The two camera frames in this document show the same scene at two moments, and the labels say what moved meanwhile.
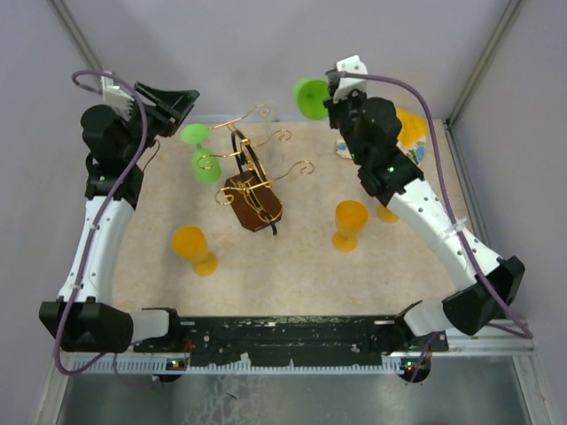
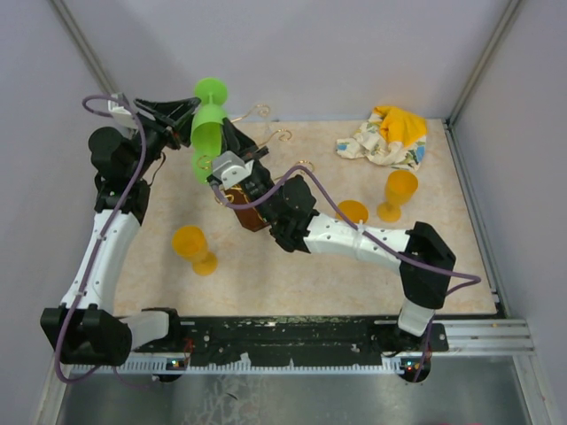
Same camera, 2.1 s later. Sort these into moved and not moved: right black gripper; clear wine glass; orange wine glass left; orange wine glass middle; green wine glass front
Moved: right black gripper
Not moved: orange wine glass middle; orange wine glass left; clear wine glass; green wine glass front
